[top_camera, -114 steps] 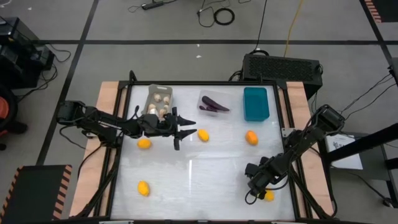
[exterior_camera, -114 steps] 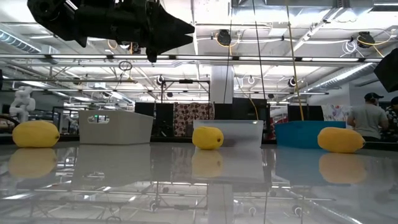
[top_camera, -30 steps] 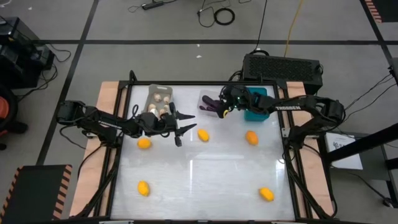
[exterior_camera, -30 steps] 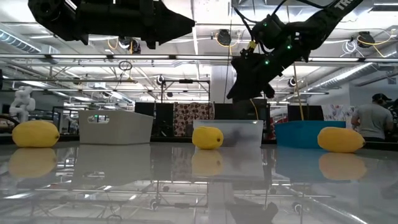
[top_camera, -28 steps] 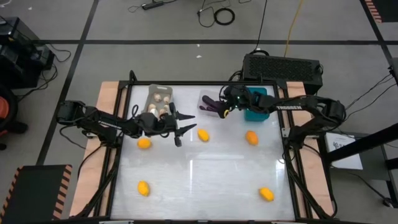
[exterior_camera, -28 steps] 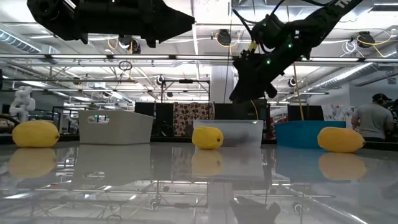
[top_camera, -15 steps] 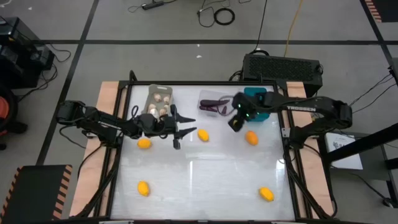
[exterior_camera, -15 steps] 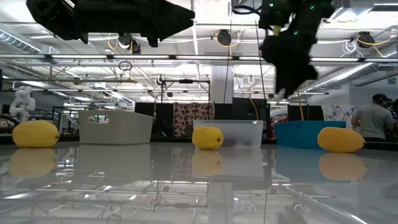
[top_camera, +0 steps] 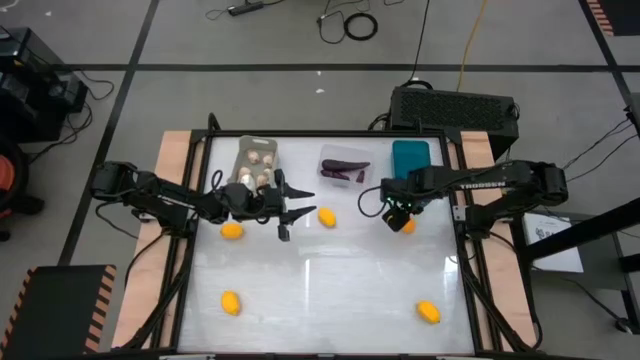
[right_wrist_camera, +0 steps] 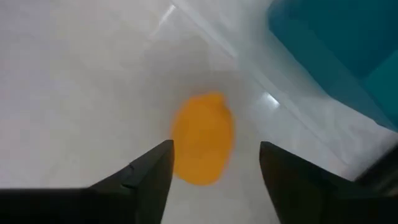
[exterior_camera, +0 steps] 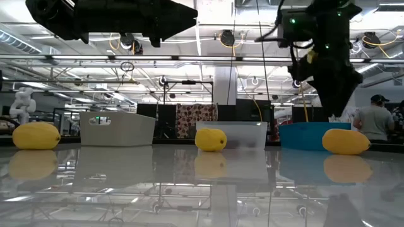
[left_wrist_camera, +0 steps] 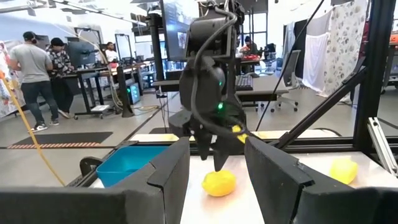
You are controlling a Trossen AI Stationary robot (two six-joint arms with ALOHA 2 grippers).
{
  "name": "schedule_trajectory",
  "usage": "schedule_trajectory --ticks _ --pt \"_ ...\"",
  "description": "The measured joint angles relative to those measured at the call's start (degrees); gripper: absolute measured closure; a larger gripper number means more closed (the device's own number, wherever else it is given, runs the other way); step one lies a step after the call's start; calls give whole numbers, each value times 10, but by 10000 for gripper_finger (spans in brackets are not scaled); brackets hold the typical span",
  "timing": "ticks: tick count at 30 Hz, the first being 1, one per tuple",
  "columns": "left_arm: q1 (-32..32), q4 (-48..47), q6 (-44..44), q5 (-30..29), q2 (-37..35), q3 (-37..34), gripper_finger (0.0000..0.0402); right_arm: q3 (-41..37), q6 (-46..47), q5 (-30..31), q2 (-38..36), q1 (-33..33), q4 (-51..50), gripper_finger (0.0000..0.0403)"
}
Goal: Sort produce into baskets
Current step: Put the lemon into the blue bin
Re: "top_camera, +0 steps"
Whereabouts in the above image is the black equipment rack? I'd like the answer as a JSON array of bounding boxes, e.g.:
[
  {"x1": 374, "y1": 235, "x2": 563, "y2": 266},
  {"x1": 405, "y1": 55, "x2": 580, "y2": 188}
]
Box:
[{"x1": 0, "y1": 27, "x2": 90, "y2": 144}]

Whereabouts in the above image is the grey plastic basket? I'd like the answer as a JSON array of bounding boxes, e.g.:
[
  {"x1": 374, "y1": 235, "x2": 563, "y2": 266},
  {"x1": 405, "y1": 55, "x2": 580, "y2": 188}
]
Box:
[{"x1": 227, "y1": 134, "x2": 280, "y2": 199}]

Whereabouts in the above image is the black computer case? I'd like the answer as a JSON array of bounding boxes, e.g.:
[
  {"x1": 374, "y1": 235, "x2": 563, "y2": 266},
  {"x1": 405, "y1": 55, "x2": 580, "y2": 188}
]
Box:
[{"x1": 388, "y1": 85, "x2": 520, "y2": 161}]

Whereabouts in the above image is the black metal stand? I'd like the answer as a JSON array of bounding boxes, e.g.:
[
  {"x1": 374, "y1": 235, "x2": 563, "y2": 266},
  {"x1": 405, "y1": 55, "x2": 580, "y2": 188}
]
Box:
[{"x1": 509, "y1": 197, "x2": 640, "y2": 334}]

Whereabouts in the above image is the thin black floor cable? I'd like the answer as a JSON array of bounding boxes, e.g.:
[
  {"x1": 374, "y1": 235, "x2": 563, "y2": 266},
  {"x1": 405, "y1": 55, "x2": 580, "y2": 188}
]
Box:
[{"x1": 316, "y1": 0, "x2": 374, "y2": 45}]

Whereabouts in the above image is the large purple eggplant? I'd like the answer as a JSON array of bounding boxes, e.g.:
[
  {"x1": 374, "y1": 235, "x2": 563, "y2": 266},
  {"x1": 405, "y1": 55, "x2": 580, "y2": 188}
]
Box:
[{"x1": 321, "y1": 158, "x2": 372, "y2": 173}]

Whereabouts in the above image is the clear plastic basket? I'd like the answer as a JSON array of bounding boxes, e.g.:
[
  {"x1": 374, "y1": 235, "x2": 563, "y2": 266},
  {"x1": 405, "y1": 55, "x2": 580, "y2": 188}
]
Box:
[{"x1": 318, "y1": 144, "x2": 377, "y2": 190}]

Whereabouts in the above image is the yellow hanging cable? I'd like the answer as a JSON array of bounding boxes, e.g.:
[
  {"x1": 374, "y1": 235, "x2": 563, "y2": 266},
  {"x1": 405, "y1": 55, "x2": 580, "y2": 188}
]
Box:
[{"x1": 455, "y1": 0, "x2": 490, "y2": 93}]

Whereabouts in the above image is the coiled black cable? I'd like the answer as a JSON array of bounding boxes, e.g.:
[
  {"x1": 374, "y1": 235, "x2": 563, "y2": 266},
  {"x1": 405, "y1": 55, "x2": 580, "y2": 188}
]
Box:
[{"x1": 343, "y1": 12, "x2": 379, "y2": 42}]

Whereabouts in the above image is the black metal table frame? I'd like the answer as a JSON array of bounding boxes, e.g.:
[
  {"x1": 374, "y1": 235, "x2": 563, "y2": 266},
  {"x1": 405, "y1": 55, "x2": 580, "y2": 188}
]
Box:
[{"x1": 119, "y1": 112, "x2": 544, "y2": 357}]

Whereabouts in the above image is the teal plastic basket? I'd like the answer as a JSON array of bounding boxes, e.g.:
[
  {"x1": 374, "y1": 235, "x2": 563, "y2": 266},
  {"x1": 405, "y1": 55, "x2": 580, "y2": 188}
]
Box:
[{"x1": 391, "y1": 139, "x2": 435, "y2": 181}]

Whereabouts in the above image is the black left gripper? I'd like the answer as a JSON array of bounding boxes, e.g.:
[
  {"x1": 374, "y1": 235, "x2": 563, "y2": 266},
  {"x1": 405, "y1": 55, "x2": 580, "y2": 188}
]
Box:
[{"x1": 252, "y1": 168, "x2": 318, "y2": 225}]

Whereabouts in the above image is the black mat striped edge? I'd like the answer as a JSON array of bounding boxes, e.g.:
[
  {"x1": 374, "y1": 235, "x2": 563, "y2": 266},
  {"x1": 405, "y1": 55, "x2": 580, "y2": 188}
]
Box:
[
  {"x1": 0, "y1": 264, "x2": 118, "y2": 360},
  {"x1": 583, "y1": 0, "x2": 640, "y2": 39}
]

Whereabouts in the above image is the black hanging cable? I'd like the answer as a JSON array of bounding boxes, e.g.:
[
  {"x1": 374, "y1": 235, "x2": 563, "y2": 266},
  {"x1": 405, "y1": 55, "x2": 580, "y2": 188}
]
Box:
[{"x1": 402, "y1": 0, "x2": 434, "y2": 90}]

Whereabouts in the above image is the orange round object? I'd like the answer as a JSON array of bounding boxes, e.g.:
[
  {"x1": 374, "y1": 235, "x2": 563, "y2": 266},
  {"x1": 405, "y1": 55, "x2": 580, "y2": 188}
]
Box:
[{"x1": 0, "y1": 153, "x2": 17, "y2": 221}]

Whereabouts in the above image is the black power strip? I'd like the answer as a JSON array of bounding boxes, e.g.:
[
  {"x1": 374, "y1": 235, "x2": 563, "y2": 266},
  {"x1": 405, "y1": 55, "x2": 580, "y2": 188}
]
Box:
[{"x1": 227, "y1": 1, "x2": 265, "y2": 17}]

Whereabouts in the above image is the wooden side board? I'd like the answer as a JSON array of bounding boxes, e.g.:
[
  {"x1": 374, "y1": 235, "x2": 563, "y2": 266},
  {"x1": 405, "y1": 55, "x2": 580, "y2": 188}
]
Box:
[
  {"x1": 447, "y1": 130, "x2": 539, "y2": 349},
  {"x1": 110, "y1": 130, "x2": 206, "y2": 350}
]

